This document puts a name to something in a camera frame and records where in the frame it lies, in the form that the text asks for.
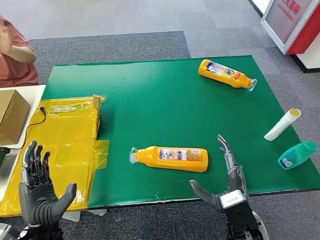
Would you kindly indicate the white and red display stand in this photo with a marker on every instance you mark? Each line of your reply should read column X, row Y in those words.
column 306, row 36

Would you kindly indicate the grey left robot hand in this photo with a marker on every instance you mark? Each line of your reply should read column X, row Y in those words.
column 37, row 198

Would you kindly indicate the orange bottle with clear cap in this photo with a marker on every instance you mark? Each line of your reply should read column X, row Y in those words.
column 225, row 73
column 175, row 159

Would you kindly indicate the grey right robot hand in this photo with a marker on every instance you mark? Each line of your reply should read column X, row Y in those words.
column 236, row 185

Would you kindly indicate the white tube with yellow cap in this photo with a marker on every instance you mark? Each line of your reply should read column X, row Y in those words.
column 281, row 126

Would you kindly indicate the yellow-wrapped cardboard box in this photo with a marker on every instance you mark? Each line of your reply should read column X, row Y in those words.
column 97, row 112

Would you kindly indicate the dark green object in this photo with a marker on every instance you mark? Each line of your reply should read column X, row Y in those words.
column 4, row 155

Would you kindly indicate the white side table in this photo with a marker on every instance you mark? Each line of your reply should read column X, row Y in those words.
column 33, row 96

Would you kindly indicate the teal plastic bottle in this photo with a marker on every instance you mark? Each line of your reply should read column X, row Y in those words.
column 296, row 155

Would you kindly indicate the green table mat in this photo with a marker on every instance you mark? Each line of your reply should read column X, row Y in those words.
column 162, row 112

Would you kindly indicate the person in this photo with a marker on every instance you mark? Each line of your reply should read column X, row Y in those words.
column 15, row 71

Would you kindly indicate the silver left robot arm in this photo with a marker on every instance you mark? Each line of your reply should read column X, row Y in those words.
column 15, row 233

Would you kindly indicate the brown cardboard box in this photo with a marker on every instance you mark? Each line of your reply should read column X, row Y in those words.
column 12, row 116

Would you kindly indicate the white plastic piece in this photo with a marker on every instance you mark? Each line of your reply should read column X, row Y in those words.
column 98, row 212
column 72, row 216

